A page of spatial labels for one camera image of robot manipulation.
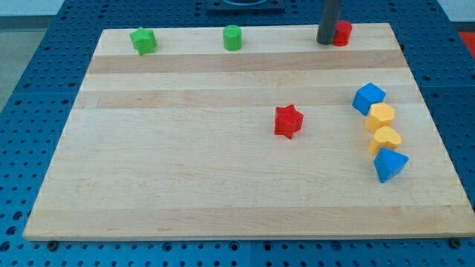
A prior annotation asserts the green star block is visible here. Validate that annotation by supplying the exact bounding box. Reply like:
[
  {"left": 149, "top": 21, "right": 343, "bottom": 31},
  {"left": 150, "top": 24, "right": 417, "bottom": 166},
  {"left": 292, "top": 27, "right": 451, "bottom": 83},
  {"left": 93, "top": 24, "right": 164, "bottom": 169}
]
[{"left": 129, "top": 27, "right": 157, "bottom": 55}]

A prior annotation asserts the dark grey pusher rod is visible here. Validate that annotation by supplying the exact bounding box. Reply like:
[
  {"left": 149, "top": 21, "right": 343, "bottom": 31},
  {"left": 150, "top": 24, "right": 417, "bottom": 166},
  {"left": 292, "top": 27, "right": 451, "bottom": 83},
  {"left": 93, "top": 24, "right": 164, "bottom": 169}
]
[{"left": 316, "top": 0, "right": 344, "bottom": 45}]

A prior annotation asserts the red cylinder block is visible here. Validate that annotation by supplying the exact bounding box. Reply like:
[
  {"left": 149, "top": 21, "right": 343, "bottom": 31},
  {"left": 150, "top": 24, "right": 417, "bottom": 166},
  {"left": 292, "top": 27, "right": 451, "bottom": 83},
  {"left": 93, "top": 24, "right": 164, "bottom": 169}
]
[{"left": 332, "top": 20, "right": 353, "bottom": 47}]

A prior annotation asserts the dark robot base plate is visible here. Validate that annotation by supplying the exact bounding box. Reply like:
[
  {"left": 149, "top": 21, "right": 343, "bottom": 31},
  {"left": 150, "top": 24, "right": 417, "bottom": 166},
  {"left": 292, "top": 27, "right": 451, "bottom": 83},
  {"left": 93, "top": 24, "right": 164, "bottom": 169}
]
[{"left": 205, "top": 0, "right": 286, "bottom": 13}]

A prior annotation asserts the yellow heart block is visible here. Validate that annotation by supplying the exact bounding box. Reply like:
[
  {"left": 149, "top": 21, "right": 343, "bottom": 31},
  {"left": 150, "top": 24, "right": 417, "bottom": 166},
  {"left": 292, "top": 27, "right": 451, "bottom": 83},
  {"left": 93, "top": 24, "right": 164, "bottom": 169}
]
[{"left": 367, "top": 126, "right": 402, "bottom": 155}]

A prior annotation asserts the wooden board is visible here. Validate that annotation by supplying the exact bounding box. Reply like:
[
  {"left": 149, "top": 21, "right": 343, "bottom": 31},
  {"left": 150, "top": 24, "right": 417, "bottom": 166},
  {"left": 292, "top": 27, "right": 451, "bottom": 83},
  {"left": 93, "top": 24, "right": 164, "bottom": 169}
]
[{"left": 24, "top": 23, "right": 474, "bottom": 241}]

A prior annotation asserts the yellow hexagon block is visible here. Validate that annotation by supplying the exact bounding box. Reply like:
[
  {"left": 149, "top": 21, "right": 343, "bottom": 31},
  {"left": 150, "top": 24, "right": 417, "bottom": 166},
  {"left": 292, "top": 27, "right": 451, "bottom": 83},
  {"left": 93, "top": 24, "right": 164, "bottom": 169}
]
[{"left": 364, "top": 102, "right": 396, "bottom": 133}]

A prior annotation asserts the blue triangle block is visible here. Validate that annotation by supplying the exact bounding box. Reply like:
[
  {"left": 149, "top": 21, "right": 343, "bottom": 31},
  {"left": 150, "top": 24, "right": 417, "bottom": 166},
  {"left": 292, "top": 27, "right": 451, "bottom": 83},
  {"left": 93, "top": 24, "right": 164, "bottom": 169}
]
[{"left": 373, "top": 148, "right": 409, "bottom": 183}]

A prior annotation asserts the blue cube block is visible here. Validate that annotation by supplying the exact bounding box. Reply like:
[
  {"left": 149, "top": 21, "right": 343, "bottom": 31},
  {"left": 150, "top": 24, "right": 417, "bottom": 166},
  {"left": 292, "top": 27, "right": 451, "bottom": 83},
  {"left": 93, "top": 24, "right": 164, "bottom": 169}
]
[{"left": 352, "top": 83, "right": 386, "bottom": 116}]

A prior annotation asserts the red star block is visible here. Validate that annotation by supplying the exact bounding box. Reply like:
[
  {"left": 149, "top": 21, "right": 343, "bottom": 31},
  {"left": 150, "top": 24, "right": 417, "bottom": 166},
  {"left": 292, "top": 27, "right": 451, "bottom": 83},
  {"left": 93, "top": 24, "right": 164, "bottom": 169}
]
[{"left": 274, "top": 104, "right": 304, "bottom": 139}]

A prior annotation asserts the green cylinder block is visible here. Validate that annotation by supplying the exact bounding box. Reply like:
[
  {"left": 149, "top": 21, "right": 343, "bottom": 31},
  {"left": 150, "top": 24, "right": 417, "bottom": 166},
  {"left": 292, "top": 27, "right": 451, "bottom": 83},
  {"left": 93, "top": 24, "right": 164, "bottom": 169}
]
[{"left": 223, "top": 25, "right": 242, "bottom": 51}]

